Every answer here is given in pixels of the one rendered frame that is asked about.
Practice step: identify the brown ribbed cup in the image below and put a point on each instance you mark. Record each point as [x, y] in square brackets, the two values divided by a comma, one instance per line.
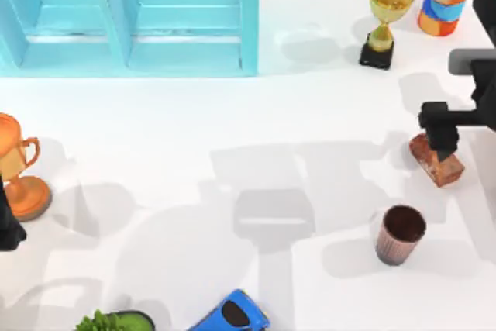
[399, 238]

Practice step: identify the blue toy car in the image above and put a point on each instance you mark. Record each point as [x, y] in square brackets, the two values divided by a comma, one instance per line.
[236, 315]

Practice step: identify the gold trophy with black base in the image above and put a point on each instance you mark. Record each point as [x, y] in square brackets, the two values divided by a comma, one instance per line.
[389, 1]

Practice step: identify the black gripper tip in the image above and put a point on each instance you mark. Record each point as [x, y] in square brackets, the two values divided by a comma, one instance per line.
[9, 230]

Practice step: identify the reddish brown brick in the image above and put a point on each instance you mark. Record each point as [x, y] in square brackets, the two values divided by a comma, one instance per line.
[439, 174]

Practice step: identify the light blue rack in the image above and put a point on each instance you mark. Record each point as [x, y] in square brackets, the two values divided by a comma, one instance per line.
[77, 17]

